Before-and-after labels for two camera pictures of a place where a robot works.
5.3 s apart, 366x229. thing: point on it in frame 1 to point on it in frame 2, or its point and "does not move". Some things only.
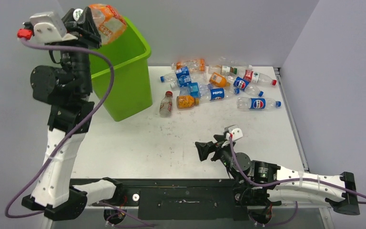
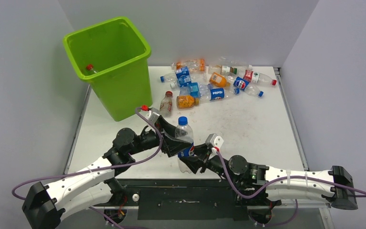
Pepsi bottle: (245, 103) to (183, 130)
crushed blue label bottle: (195, 89) does not move
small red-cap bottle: (166, 105) does not move
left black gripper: (87, 31) to (170, 142)
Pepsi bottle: (208, 92) does not move
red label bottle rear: (259, 78) does not move
